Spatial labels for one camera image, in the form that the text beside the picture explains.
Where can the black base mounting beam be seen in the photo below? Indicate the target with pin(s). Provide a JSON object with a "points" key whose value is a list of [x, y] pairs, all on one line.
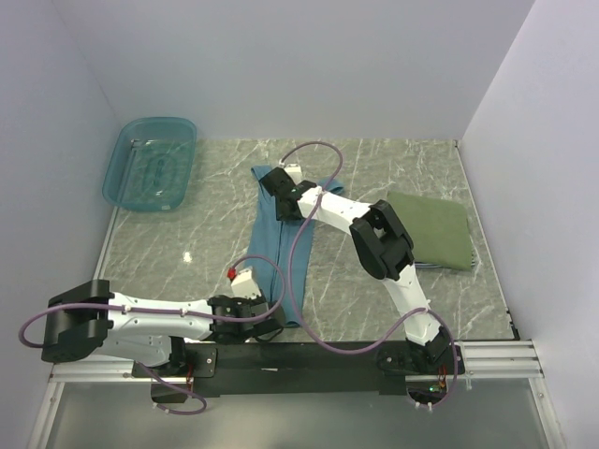
{"points": [[305, 367]]}

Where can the aluminium extrusion frame rail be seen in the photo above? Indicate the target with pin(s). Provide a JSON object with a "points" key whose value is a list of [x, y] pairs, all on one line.
{"points": [[503, 402]]}

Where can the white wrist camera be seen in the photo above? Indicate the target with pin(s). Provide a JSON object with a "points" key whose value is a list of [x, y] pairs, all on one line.
{"points": [[243, 283], [294, 171]]}

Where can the teal plastic laundry basket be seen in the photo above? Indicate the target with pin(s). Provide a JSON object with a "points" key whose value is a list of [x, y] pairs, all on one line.
{"points": [[151, 164]]}

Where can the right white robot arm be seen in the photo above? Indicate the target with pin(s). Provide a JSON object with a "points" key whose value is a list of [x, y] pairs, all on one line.
{"points": [[384, 250]]}

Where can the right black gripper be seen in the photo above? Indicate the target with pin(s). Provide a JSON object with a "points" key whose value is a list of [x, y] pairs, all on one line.
{"points": [[281, 216]]}

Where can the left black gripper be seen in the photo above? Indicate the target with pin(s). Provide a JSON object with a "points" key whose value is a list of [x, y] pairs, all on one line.
{"points": [[244, 301]]}

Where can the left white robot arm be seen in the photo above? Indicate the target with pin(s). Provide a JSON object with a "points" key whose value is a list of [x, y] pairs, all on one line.
{"points": [[91, 320]]}

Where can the blue white striped tank top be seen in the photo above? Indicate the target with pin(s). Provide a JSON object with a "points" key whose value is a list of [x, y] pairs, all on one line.
{"points": [[430, 266]]}

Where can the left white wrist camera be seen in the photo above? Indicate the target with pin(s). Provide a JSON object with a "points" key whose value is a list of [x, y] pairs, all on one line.
{"points": [[243, 283]]}

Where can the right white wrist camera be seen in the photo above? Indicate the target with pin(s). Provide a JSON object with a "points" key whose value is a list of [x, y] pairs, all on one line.
{"points": [[294, 171]]}

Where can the olive green tank top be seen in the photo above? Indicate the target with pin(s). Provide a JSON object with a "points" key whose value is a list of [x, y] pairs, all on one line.
{"points": [[438, 228]]}

